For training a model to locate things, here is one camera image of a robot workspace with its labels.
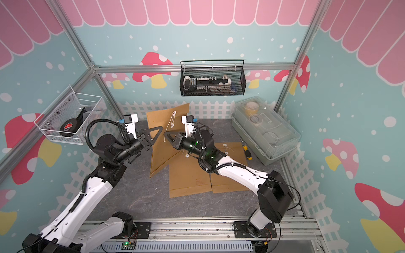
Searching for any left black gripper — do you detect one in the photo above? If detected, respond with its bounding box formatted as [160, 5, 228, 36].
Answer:
[114, 126, 163, 163]

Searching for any brown kraft file bag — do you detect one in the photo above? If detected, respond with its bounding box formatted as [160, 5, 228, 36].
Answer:
[147, 103, 189, 178]
[210, 142, 251, 194]
[169, 152, 212, 198]

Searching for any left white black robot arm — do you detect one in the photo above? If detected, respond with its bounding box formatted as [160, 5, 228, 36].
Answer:
[21, 114, 163, 253]

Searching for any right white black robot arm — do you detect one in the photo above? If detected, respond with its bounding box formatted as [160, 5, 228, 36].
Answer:
[165, 123, 294, 237]

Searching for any black tape roll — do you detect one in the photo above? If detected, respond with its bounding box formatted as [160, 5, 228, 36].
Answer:
[60, 119, 79, 138]

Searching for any clear plastic storage box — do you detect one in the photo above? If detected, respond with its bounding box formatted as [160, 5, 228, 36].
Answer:
[231, 97, 301, 166]

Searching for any green lit circuit board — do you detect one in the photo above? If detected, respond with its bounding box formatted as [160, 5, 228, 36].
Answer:
[121, 241, 137, 250]

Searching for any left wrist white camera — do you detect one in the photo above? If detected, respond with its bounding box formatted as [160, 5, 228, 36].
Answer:
[119, 114, 138, 139]

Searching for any wrist white camera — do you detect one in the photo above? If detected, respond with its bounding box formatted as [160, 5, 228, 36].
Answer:
[119, 114, 138, 139]
[181, 115, 198, 138]

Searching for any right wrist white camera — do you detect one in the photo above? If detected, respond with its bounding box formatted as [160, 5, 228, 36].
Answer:
[181, 115, 198, 138]

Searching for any black wire mesh basket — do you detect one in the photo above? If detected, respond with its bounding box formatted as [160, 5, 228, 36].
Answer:
[179, 60, 246, 97]

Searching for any yellow handled screwdriver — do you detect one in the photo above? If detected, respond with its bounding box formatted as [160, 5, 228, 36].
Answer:
[240, 138, 253, 161]

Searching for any clear acrylic wall bin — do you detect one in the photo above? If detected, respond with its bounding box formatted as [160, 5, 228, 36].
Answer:
[34, 87, 107, 145]

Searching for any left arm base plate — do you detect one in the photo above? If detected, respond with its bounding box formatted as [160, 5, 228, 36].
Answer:
[111, 222, 151, 240]

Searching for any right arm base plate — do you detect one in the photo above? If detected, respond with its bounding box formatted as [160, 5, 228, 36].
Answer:
[232, 221, 277, 239]

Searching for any aluminium front rail frame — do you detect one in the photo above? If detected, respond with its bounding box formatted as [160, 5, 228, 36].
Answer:
[77, 215, 329, 253]

